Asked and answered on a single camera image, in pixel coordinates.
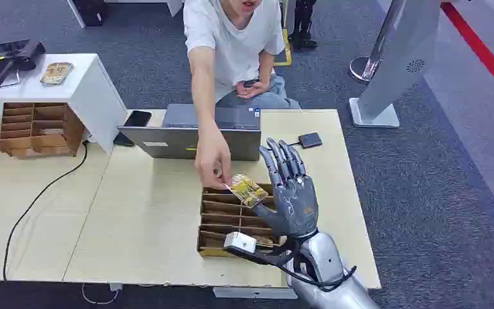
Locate black smartphone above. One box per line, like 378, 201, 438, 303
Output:
113, 109, 153, 147

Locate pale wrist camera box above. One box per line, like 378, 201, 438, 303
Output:
223, 231, 258, 256

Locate person's right hand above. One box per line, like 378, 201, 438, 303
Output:
194, 125, 233, 191

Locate white kiosk stand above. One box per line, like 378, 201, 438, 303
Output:
349, 0, 444, 129

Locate person's left hand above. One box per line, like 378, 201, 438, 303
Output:
235, 79, 270, 100

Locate grey desk bracket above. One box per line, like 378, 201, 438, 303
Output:
212, 286, 298, 300

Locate grey laptop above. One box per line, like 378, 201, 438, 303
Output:
117, 103, 262, 162

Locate chrome barrier post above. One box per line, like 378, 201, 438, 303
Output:
349, 0, 407, 84

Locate long black cable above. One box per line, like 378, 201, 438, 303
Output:
2, 140, 89, 283

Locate black robot legs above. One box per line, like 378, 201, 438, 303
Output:
288, 0, 319, 51

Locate yellow floor frame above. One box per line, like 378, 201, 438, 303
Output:
273, 0, 293, 68

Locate thin white cable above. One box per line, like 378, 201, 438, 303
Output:
80, 281, 124, 306

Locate wooden card box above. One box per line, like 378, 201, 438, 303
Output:
0, 102, 86, 160
196, 183, 283, 258

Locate white side table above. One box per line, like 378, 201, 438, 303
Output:
0, 53, 127, 155

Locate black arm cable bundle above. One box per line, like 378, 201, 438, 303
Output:
225, 230, 358, 294

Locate person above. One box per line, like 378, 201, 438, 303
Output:
182, 0, 302, 191

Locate black cabinet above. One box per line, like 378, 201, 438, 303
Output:
71, 0, 108, 28

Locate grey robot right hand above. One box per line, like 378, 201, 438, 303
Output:
253, 137, 320, 239

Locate small black square device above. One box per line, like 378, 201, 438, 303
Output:
297, 131, 324, 150

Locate black handheld scanner device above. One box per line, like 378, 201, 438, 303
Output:
0, 39, 47, 91

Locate stack of printed cards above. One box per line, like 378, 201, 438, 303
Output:
39, 61, 75, 86

